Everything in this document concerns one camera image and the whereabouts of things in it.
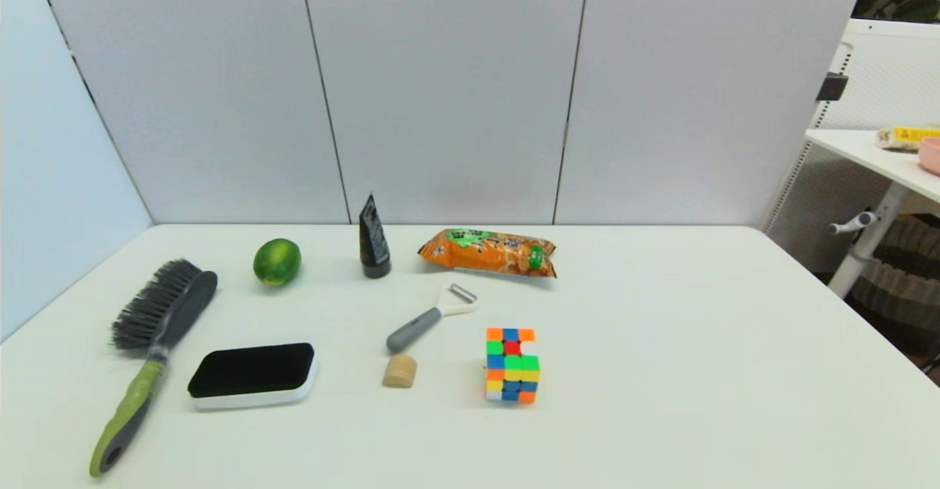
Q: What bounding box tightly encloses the white perforated partition panel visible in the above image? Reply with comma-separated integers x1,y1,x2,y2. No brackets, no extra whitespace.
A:
762,18,940,273

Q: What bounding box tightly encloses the black and white eraser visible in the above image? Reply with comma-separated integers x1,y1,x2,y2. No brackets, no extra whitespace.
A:
187,342,319,410

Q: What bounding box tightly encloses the orange snack bag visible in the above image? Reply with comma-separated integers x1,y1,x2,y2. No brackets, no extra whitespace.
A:
417,228,557,279

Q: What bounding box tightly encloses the small wooden cork cylinder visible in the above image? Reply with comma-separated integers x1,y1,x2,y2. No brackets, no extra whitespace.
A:
382,354,418,389

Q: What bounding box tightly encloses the yellow box on side table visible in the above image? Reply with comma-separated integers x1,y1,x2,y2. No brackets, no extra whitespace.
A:
876,125,940,152

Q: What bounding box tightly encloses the grey brush with green handle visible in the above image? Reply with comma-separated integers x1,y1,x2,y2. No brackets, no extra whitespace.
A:
89,258,219,479

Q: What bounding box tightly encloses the black clamp box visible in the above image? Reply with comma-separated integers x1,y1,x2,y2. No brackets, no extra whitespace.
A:
816,72,850,102

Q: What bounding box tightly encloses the striped brown fabric basket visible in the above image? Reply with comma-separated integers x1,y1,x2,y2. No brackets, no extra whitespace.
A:
845,214,940,358

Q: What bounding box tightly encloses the multicolour rubiks cube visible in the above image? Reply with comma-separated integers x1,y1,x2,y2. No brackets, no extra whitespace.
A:
485,327,541,405

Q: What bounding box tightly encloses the white side table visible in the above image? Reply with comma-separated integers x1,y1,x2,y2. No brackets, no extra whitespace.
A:
805,128,940,299

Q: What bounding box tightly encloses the green lime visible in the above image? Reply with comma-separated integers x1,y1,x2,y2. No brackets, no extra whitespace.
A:
253,238,303,288

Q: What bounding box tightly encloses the grey table crank handle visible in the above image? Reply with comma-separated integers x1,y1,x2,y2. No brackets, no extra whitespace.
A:
828,211,880,236

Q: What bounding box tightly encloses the black squeeze tube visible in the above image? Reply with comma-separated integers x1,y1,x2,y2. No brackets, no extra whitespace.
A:
358,193,392,279

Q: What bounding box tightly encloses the white peeler with grey handle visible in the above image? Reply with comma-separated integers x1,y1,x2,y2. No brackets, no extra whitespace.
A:
386,283,480,355

